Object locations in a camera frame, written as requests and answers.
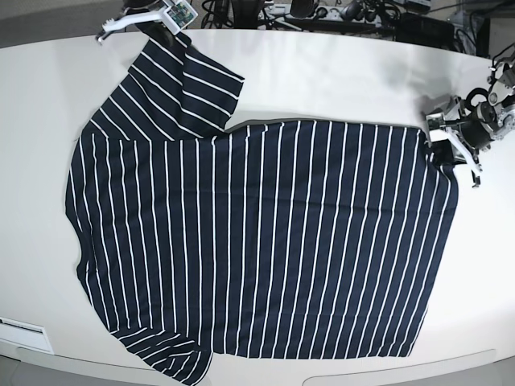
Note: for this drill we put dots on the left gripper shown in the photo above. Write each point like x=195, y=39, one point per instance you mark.
x=477, y=132

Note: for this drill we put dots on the navy white-striped T-shirt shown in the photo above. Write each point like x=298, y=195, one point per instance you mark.
x=284, y=240

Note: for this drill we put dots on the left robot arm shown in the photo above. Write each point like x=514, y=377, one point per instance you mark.
x=499, y=94

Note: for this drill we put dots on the white power strip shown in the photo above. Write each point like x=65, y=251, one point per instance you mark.
x=322, y=13

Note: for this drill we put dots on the white label plate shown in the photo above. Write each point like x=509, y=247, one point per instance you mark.
x=25, y=335

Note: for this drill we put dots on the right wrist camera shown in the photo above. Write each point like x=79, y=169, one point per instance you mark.
x=177, y=15

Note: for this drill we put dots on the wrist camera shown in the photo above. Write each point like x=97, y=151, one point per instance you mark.
x=177, y=15
x=445, y=115

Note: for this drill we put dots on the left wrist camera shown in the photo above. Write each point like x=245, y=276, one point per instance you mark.
x=445, y=115

